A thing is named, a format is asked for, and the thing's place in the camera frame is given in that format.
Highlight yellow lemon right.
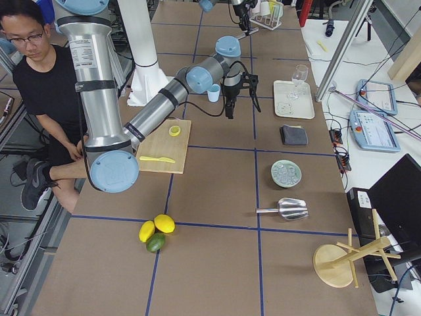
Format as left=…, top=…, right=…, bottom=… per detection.
left=153, top=214, right=176, bottom=234

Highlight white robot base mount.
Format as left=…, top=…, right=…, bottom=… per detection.
left=128, top=62, right=172, bottom=107

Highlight white wire cup rack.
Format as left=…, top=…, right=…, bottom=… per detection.
left=250, top=0, right=284, bottom=30

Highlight far blue teach pendant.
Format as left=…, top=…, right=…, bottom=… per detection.
left=356, top=79, right=398, bottom=115

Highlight steel ice scoop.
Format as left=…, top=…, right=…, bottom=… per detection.
left=256, top=197, right=309, bottom=221

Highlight aluminium frame post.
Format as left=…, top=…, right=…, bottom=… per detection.
left=315, top=0, right=373, bottom=102

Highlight yellow plastic knife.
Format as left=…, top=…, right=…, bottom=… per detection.
left=139, top=156, right=176, bottom=163

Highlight steel muddler black tip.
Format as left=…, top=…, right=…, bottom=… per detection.
left=236, top=28, right=259, bottom=40

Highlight yellow plastic spoon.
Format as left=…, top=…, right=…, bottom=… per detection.
left=316, top=40, right=328, bottom=52

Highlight wooden cup tree stand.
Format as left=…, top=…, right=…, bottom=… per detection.
left=312, top=209, right=401, bottom=288

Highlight near blue teach pendant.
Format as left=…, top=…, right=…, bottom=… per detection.
left=349, top=110, right=401, bottom=153

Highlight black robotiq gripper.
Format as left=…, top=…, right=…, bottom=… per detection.
left=221, top=74, right=257, bottom=119

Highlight green lime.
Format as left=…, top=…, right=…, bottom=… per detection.
left=146, top=232, right=166, bottom=253

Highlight black computer monitor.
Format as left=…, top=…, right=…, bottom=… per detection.
left=347, top=154, right=420, bottom=265

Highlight green bowl of ice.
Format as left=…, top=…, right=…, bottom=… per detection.
left=270, top=160, right=302, bottom=188

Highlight yellow lemon left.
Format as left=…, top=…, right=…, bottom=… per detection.
left=138, top=221, right=155, bottom=243

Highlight yellow lemon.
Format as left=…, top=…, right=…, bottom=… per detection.
left=138, top=221, right=155, bottom=243
left=153, top=214, right=176, bottom=234

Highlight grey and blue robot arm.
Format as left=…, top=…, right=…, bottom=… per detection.
left=53, top=1, right=259, bottom=193

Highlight light blue plastic cup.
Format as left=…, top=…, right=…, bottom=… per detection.
left=207, top=84, right=220, bottom=103

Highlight grey folded cloth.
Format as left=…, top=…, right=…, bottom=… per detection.
left=280, top=124, right=309, bottom=145

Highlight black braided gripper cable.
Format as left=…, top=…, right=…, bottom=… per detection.
left=167, top=61, right=262, bottom=118

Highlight blue teach pendant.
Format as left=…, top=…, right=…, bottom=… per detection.
left=349, top=110, right=401, bottom=153
left=356, top=79, right=398, bottom=115

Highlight person in black shirt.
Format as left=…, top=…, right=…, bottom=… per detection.
left=1, top=1, right=87, bottom=213

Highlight cream bear serving tray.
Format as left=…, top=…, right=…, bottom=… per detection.
left=273, top=80, right=315, bottom=119

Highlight clear wine glass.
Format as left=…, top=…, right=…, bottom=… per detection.
left=287, top=65, right=309, bottom=100

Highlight bamboo cutting board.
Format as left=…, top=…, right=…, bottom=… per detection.
left=136, top=119, right=191, bottom=174

